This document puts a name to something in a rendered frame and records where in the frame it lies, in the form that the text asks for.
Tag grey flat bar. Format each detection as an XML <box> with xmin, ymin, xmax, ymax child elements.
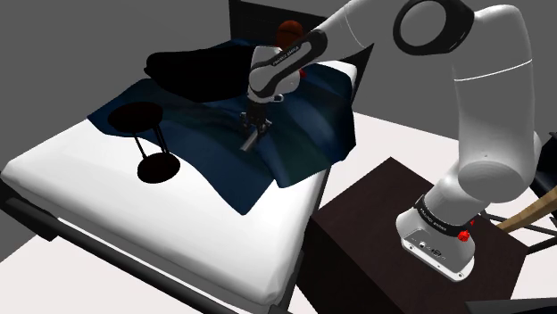
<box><xmin>239</xmin><ymin>130</ymin><xmax>262</xmax><ymax>153</ymax></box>

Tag black two-disc stand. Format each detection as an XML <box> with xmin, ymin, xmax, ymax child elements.
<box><xmin>106</xmin><ymin>101</ymin><xmax>182</xmax><ymax>185</ymax></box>

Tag black pillow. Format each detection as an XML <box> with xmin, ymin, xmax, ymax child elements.
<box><xmin>144</xmin><ymin>43</ymin><xmax>256</xmax><ymax>104</ymax></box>

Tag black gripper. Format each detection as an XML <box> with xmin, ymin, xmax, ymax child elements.
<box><xmin>239</xmin><ymin>101</ymin><xmax>273</xmax><ymax>136</ymax></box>

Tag dark brown robot stand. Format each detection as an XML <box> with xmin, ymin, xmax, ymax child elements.
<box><xmin>296</xmin><ymin>156</ymin><xmax>530</xmax><ymax>314</ymax></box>

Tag black and wooden chair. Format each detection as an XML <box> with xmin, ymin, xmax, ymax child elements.
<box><xmin>479</xmin><ymin>130</ymin><xmax>557</xmax><ymax>259</ymax></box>

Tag bed with white mattress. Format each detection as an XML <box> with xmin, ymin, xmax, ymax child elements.
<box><xmin>0</xmin><ymin>0</ymin><xmax>375</xmax><ymax>314</ymax></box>

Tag dark blue blanket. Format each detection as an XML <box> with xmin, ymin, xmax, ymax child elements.
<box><xmin>87</xmin><ymin>37</ymin><xmax>358</xmax><ymax>217</ymax></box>

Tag orange-red round thing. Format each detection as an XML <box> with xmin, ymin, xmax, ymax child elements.
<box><xmin>276</xmin><ymin>20</ymin><xmax>307</xmax><ymax>79</ymax></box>

